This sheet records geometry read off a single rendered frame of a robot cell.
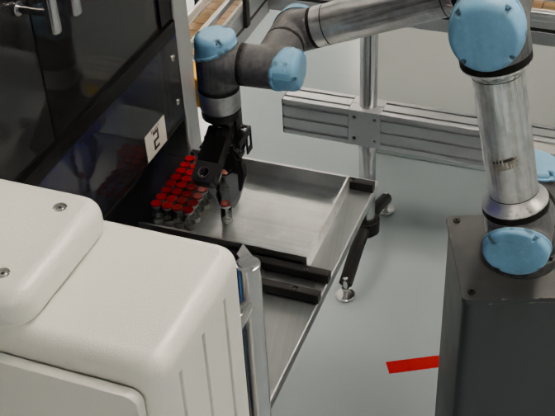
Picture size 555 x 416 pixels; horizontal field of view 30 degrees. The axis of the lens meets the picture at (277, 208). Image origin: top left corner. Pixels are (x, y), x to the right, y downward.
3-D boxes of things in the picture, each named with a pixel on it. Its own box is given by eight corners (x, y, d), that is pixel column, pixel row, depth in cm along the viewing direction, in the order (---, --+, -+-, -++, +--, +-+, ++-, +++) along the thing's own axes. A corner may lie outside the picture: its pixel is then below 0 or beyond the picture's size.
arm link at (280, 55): (312, 30, 181) (253, 24, 184) (294, 62, 173) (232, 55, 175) (313, 69, 186) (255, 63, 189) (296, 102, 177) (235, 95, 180)
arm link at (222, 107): (230, 101, 181) (187, 95, 184) (232, 124, 184) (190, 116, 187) (246, 80, 187) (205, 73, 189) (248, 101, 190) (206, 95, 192)
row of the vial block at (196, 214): (182, 229, 200) (180, 210, 198) (219, 177, 214) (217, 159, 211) (192, 232, 200) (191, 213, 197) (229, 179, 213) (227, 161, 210)
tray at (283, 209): (140, 236, 200) (138, 222, 198) (195, 162, 219) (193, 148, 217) (306, 271, 190) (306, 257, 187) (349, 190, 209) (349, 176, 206)
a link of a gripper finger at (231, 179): (255, 194, 202) (249, 155, 196) (244, 212, 197) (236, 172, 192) (241, 192, 203) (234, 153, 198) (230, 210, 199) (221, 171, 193)
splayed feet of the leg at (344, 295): (329, 300, 312) (329, 265, 303) (376, 203, 348) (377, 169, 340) (355, 305, 309) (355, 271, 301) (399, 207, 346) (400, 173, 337)
